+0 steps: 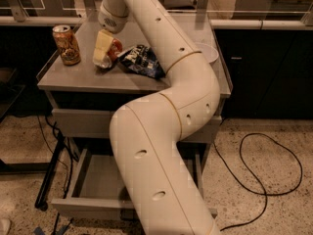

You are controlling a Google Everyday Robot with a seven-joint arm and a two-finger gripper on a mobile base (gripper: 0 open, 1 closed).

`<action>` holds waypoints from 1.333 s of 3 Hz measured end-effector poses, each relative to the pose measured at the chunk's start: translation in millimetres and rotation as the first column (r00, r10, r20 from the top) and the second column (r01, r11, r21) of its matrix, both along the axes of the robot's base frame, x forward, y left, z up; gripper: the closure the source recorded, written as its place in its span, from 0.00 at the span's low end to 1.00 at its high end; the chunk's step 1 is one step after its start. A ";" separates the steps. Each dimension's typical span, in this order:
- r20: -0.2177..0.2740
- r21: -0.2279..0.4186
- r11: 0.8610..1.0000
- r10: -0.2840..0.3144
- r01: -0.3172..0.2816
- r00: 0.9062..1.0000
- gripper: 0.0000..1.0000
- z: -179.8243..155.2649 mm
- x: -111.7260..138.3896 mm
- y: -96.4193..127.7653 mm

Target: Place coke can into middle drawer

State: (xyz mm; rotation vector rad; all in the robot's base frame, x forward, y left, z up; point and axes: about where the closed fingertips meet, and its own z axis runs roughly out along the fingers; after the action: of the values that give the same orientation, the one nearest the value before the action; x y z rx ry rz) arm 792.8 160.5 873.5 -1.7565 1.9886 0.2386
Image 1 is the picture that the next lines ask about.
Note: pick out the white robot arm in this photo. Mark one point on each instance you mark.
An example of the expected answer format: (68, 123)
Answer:
(144, 132)

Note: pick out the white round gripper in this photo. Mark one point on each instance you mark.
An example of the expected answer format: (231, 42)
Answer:
(112, 23)

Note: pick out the grey top drawer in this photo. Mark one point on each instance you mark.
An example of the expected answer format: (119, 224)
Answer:
(96, 124)

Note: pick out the gold patterned drink can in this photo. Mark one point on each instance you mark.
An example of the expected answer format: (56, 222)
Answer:
(67, 44)

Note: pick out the black table leg frame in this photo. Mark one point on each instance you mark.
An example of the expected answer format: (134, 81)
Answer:
(48, 169)

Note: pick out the blue chip bag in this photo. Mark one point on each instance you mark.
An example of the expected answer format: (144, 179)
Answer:
(142, 60)

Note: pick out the white bowl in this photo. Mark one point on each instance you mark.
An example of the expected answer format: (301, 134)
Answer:
(210, 53)

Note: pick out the white horizontal rail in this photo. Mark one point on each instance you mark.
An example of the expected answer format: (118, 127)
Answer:
(258, 24)

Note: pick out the red coke can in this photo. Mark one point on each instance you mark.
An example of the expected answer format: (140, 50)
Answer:
(115, 50)

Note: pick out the grey drawer cabinet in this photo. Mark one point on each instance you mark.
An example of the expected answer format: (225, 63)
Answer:
(85, 87)

